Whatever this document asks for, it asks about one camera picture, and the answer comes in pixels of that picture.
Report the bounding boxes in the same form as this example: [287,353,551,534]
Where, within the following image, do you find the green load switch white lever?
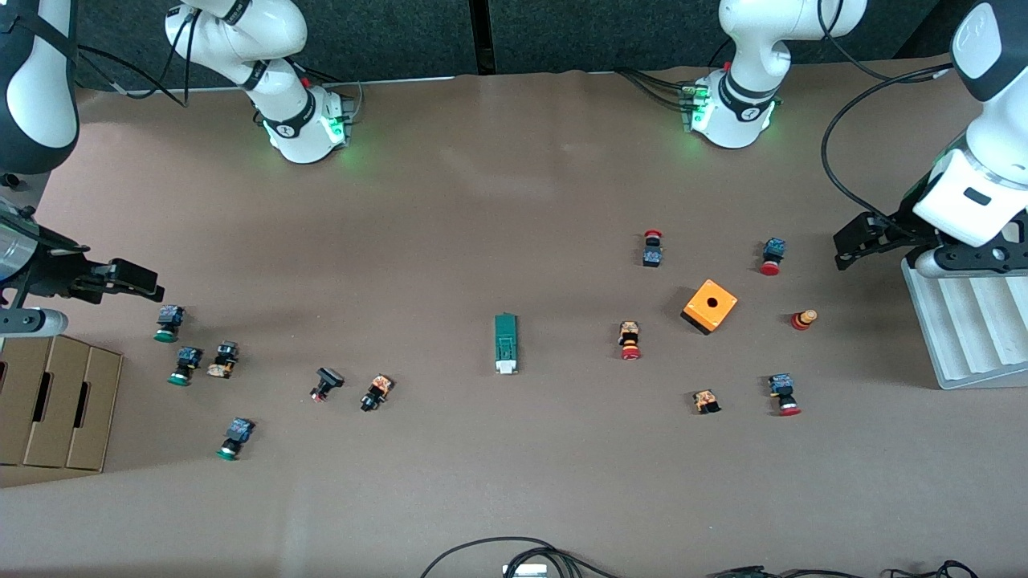
[493,313,520,376]

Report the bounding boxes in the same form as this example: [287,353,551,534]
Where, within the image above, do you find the green pushbutton with blue block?
[216,417,256,462]
[154,304,186,344]
[167,346,203,387]

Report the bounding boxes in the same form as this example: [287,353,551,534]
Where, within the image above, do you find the brown cardboard box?
[0,335,124,472]

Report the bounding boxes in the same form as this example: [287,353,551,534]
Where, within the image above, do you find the white ribbed tray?
[901,257,1028,390]

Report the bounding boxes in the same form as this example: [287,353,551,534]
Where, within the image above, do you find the black square pushbutton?
[309,367,345,403]

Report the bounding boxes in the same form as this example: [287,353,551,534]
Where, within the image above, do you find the black selector with orange block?
[360,373,394,413]

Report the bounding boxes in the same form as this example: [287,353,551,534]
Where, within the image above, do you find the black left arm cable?
[819,0,961,242]

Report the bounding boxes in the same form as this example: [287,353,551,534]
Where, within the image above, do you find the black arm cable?
[76,8,191,109]
[819,0,961,242]

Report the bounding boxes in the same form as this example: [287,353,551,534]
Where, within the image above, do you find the orange button enclosure box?
[681,279,739,336]

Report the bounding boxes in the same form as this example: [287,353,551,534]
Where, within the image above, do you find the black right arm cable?
[76,8,191,109]

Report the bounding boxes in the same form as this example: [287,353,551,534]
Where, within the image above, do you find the black left base cables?
[617,67,693,112]

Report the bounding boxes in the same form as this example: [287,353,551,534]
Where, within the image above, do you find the black base cables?
[304,67,364,121]
[617,67,693,112]

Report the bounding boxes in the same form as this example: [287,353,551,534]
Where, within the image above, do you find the black right base cables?
[304,67,364,121]

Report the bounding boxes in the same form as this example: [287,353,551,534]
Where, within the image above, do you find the thin black cable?
[707,565,876,578]
[883,560,981,578]

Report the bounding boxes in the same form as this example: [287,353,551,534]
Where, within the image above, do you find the black looped cable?
[420,536,623,578]

